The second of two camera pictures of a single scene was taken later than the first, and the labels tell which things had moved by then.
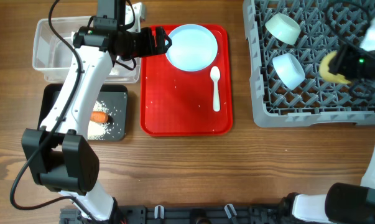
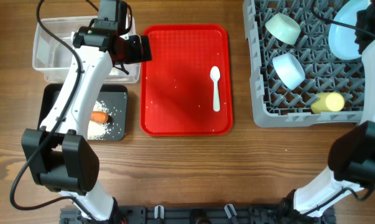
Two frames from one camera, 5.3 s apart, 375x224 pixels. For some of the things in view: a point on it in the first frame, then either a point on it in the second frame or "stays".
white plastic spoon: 215,73 stays
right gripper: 337,64 -> 365,20
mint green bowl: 283,27 stays
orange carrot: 99,117 stays
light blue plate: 193,48 -> 341,36
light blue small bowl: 289,69 stays
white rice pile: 97,130 stays
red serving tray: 176,102 stays
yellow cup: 326,74 -> 327,101
